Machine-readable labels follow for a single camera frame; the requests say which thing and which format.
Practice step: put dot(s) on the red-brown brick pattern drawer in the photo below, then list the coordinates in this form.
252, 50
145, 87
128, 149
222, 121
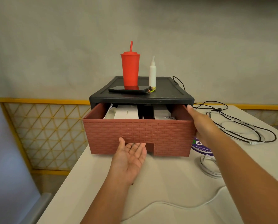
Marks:
139, 137

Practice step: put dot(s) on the black smartphone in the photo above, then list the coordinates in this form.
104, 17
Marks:
127, 90

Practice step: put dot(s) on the person's left forearm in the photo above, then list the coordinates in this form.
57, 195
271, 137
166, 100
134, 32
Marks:
106, 200

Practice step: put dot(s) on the yellow green phone charm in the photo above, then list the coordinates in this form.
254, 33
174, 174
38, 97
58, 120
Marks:
152, 89

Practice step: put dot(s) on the yellow lattice railing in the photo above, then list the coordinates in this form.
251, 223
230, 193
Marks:
50, 128

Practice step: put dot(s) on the white squeeze bottle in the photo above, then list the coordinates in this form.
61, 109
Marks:
152, 73

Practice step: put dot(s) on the person's right forearm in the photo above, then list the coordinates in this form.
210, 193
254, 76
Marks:
248, 179

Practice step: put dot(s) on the pale blue panel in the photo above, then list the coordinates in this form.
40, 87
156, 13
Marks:
8, 165

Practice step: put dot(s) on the white paper sheet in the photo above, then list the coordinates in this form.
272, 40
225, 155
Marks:
109, 112

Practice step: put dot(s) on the person's left hand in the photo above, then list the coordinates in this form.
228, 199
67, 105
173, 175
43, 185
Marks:
127, 163

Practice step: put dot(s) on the red plastic tumbler with lid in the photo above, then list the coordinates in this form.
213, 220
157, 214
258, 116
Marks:
130, 69

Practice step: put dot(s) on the grey white box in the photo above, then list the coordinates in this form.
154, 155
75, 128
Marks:
162, 113

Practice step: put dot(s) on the person's right thumb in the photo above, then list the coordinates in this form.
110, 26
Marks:
191, 110

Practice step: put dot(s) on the person's right hand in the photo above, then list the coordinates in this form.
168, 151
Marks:
203, 127

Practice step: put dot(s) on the white cardboard box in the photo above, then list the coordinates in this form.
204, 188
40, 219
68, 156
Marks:
126, 112

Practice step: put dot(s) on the person's left little finger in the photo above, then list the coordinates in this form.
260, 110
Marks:
144, 149

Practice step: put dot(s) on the purple round sticker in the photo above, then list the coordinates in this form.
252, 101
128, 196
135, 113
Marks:
201, 148

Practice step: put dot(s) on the red drinking straw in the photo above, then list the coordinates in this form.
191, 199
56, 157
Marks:
131, 46

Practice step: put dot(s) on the person's left middle finger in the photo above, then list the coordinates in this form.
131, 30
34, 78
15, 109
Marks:
134, 146

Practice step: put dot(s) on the person's left thumb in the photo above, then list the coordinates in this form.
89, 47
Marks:
122, 144

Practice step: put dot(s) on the black plastic drawer cabinet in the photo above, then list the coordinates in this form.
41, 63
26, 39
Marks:
167, 92

